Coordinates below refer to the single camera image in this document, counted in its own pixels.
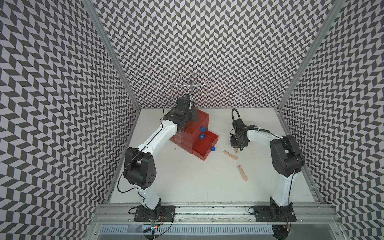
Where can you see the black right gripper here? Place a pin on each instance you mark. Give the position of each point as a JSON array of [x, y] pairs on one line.
[[233, 143]]

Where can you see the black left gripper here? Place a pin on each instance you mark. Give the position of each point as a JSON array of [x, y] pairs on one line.
[[193, 116]]

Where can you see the red plastic drawer cabinet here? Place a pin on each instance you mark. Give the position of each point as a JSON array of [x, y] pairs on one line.
[[189, 134]]

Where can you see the red bottom drawer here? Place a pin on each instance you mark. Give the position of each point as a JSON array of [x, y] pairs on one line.
[[202, 147]]

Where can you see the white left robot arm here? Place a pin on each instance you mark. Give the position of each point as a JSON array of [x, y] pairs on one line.
[[139, 166]]

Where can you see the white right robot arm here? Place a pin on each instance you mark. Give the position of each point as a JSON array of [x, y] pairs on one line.
[[286, 157]]

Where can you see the pink folding knife angled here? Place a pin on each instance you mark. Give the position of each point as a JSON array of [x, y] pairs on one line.
[[230, 155]]

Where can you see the clear drinking glass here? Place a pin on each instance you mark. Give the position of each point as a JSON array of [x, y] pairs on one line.
[[250, 123]]

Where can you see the chrome wire stand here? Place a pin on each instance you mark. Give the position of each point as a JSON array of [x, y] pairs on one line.
[[192, 85]]

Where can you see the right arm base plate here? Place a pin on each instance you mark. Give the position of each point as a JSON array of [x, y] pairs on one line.
[[274, 213]]

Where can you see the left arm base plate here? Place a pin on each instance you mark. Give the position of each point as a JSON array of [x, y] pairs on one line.
[[160, 213]]

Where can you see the aluminium front rail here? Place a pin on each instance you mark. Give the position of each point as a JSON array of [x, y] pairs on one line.
[[240, 213]]

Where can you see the aluminium corner post left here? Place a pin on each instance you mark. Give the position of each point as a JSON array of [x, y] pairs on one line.
[[94, 18]]

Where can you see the aluminium corner post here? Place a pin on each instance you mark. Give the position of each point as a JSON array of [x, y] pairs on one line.
[[329, 20], [94, 18]]

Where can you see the aluminium corner post right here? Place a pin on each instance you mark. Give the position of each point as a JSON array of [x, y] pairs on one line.
[[329, 20]]

